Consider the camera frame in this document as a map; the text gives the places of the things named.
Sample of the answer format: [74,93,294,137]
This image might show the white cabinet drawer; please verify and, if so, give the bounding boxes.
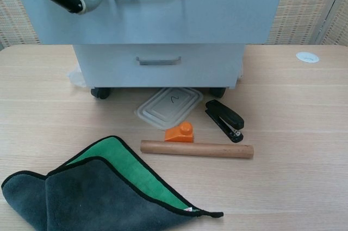
[72,43,246,90]
[10,0,289,46]

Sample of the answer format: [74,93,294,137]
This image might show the clear plastic bag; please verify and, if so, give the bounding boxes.
[66,67,92,90]

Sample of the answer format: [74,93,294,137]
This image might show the black caster wheel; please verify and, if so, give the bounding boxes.
[208,87,227,99]
[90,86,113,101]

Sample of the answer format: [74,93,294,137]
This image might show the clear plastic container lid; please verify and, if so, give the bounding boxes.
[135,87,204,131]

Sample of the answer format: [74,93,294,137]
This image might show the orange plastic block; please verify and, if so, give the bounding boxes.
[164,121,195,144]

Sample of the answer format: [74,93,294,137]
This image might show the black stapler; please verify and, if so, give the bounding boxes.
[204,99,245,143]

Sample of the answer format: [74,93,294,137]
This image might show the brown wooden cylinder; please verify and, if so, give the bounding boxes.
[140,140,255,159]

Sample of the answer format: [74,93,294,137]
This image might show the grey and green cloth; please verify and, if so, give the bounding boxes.
[1,135,225,231]

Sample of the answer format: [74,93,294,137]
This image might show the round grey cable grommet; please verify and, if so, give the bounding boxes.
[295,51,321,64]

